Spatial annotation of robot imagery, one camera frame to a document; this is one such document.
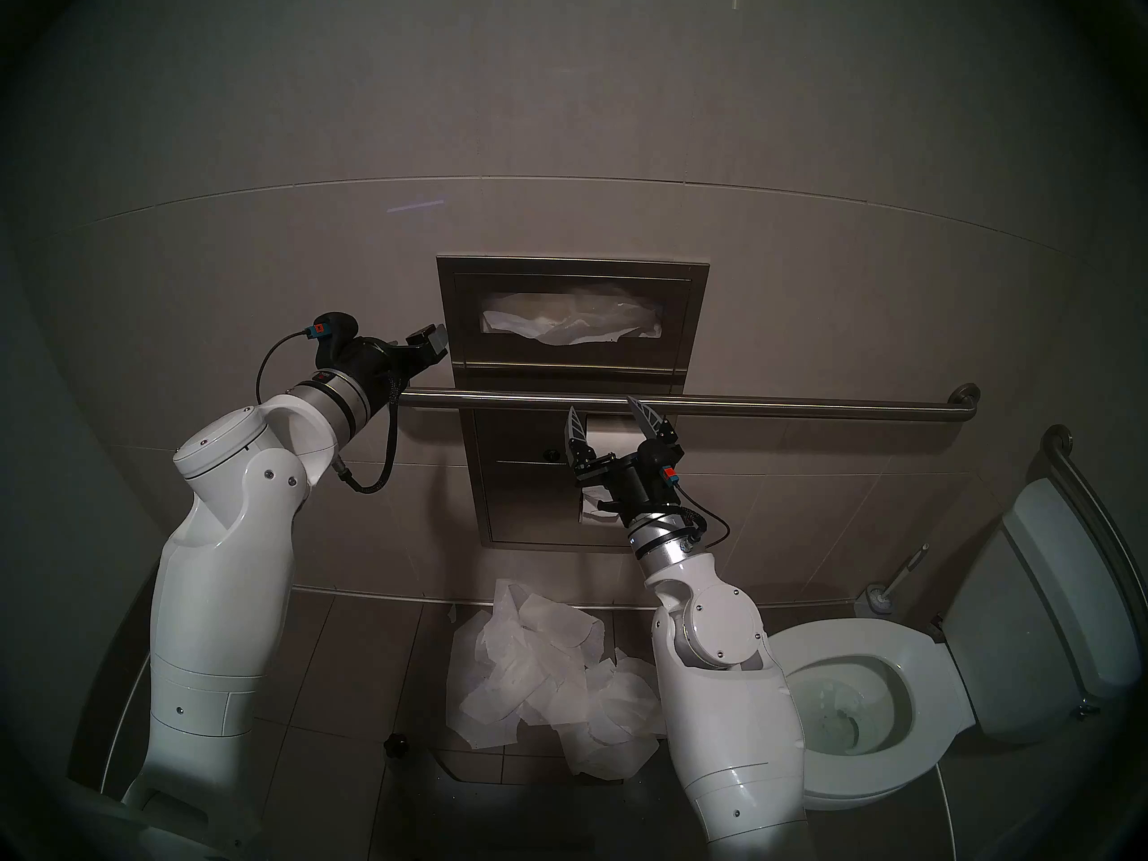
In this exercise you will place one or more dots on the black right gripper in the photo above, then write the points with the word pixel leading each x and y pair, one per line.
pixel 623 482

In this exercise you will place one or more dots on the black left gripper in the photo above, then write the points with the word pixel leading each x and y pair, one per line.
pixel 386 361

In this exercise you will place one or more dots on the white paper toilet seat cover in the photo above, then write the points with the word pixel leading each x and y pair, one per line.
pixel 556 326

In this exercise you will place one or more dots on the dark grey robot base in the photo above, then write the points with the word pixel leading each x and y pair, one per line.
pixel 448 805

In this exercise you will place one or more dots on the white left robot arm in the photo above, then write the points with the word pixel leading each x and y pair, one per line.
pixel 215 554

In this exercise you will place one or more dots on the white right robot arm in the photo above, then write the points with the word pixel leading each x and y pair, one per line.
pixel 726 689

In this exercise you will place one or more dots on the white toilet paper roll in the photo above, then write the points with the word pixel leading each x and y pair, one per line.
pixel 613 436

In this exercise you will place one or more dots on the pile of crumpled seat covers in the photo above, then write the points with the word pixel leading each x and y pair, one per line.
pixel 538 680

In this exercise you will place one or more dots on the toilet brush in holder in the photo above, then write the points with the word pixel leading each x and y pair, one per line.
pixel 874 599

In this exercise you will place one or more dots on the long steel grab bar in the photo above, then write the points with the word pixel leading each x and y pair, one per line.
pixel 807 408

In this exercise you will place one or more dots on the black round base knob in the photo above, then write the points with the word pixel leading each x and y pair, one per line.
pixel 395 746

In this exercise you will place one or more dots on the short steel grab bar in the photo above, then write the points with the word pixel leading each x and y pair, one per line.
pixel 1076 482

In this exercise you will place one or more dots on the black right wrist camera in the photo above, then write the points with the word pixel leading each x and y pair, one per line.
pixel 662 460

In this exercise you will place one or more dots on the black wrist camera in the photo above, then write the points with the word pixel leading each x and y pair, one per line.
pixel 662 460
pixel 336 328

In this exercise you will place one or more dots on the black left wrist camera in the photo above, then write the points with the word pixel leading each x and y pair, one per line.
pixel 336 328

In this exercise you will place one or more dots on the stainless steel wall dispenser panel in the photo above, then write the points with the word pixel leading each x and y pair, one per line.
pixel 529 509

